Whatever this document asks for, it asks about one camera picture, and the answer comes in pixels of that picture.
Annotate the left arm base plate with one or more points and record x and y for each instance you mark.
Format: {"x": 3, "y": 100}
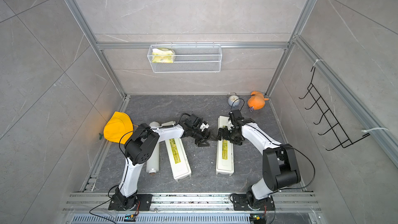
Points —
{"x": 120, "y": 203}

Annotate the wire mesh wall basket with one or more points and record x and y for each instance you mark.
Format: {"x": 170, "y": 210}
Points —
{"x": 189, "y": 58}

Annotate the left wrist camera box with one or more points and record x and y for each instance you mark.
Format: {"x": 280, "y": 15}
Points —
{"x": 204, "y": 126}

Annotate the white dispenser lid with label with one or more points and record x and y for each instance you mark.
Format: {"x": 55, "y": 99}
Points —
{"x": 225, "y": 154}

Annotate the white plastic wrap roll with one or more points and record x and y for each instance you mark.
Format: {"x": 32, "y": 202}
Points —
{"x": 152, "y": 165}

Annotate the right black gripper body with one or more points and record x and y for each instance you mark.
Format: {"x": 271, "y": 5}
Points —
{"x": 231, "y": 135}

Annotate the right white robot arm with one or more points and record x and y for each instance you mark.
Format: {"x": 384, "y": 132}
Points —
{"x": 280, "y": 168}

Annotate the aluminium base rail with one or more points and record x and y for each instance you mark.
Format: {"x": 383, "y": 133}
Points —
{"x": 194, "y": 208}

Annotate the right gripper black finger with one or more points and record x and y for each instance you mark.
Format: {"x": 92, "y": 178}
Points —
{"x": 238, "y": 142}
{"x": 220, "y": 134}

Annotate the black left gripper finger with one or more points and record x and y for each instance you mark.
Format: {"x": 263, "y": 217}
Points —
{"x": 212, "y": 137}
{"x": 202, "y": 144}

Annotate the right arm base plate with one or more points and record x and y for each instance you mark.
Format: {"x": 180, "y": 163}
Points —
{"x": 247, "y": 202}

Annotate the black wire hook rack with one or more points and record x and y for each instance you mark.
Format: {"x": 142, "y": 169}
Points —
{"x": 328, "y": 116}

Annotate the white wrap dispenser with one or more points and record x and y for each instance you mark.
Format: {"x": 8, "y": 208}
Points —
{"x": 176, "y": 152}

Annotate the yellow wipes packet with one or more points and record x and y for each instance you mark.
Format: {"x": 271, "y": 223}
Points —
{"x": 162, "y": 55}

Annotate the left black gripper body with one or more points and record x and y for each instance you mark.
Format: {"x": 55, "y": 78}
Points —
{"x": 200, "y": 135}

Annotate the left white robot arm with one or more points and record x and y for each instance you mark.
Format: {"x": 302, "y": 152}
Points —
{"x": 140, "y": 147}

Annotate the yellow bucket hat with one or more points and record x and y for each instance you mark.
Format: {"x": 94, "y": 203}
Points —
{"x": 119, "y": 128}

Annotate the orange plush toy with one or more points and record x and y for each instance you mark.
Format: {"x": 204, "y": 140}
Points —
{"x": 257, "y": 101}

